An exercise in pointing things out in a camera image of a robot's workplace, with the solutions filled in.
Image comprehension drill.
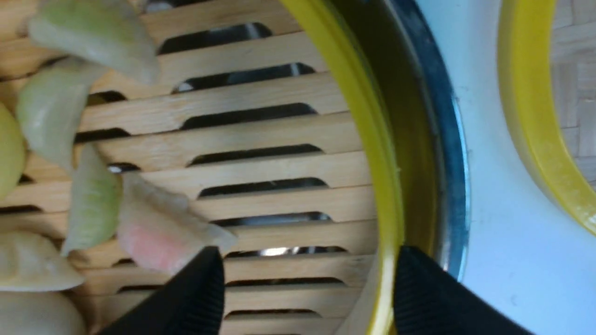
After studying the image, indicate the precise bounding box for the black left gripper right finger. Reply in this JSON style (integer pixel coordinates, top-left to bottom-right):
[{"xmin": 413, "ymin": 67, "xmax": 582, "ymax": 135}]
[{"xmin": 393, "ymin": 246, "xmax": 528, "ymax": 335}]

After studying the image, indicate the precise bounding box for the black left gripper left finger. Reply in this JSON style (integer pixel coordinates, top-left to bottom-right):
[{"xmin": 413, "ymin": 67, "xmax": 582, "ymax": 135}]
[{"xmin": 99, "ymin": 246, "xmax": 225, "ymax": 335}]

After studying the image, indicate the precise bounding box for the yellow-rimmed bamboo steamer basket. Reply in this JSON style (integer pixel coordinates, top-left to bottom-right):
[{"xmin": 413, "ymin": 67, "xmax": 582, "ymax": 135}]
[{"xmin": 0, "ymin": 0, "xmax": 440, "ymax": 335}]

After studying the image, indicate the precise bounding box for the yellow-rimmed bamboo steamer lid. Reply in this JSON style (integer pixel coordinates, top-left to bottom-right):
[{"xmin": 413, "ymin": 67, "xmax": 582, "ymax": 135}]
[{"xmin": 497, "ymin": 0, "xmax": 596, "ymax": 234}]

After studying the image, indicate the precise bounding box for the stainless steel pot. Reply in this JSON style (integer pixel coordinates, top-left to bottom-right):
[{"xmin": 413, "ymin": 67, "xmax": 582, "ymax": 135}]
[{"xmin": 385, "ymin": 0, "xmax": 471, "ymax": 282}]

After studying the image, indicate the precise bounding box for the pink dumpling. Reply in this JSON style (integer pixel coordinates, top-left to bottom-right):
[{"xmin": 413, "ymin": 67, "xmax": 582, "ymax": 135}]
[{"xmin": 117, "ymin": 173, "xmax": 238, "ymax": 275}]

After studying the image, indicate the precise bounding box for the green dumpling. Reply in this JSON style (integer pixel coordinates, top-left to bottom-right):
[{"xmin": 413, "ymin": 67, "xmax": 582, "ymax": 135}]
[
  {"xmin": 16, "ymin": 57, "xmax": 108, "ymax": 174},
  {"xmin": 61, "ymin": 143, "xmax": 122, "ymax": 257},
  {"xmin": 27, "ymin": 0, "xmax": 161, "ymax": 85}
]

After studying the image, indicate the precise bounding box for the white dumpling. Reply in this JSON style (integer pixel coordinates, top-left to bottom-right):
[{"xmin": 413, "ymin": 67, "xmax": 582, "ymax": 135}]
[{"xmin": 0, "ymin": 231, "xmax": 85, "ymax": 292}]

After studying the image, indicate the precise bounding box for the white round bun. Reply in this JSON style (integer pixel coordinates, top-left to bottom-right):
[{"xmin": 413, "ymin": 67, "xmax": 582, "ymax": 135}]
[{"xmin": 0, "ymin": 291, "xmax": 87, "ymax": 335}]

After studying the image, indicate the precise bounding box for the green round bun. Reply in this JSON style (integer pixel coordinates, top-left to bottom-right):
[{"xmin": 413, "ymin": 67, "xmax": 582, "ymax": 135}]
[{"xmin": 0, "ymin": 103, "xmax": 26, "ymax": 200}]

